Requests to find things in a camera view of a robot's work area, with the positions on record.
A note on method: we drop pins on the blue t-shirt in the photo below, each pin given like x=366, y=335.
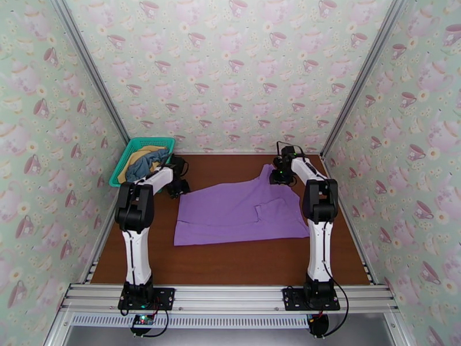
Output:
x=144, y=168

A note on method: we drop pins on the small circuit board with leds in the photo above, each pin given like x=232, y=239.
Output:
x=143, y=321

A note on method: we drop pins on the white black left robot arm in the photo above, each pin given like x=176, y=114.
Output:
x=138, y=255

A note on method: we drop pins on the teal plastic laundry basket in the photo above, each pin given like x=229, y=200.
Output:
x=144, y=141

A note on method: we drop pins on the black round controller unit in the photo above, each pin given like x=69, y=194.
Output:
x=318, y=325

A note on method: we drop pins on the purple printed t-shirt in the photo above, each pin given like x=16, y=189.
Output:
x=230, y=211

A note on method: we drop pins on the tan t-shirt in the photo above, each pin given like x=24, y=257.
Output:
x=144, y=154

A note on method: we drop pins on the aluminium mounting rail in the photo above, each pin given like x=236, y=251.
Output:
x=230, y=296

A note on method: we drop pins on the aluminium frame post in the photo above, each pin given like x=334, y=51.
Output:
x=363, y=74
x=90, y=67

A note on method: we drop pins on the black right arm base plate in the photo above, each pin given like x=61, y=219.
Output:
x=293, y=300

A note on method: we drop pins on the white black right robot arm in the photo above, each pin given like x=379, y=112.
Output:
x=318, y=255

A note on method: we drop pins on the aluminium table side rail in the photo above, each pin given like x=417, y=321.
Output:
x=102, y=240
x=354, y=229

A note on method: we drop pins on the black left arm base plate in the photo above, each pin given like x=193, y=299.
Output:
x=165, y=296

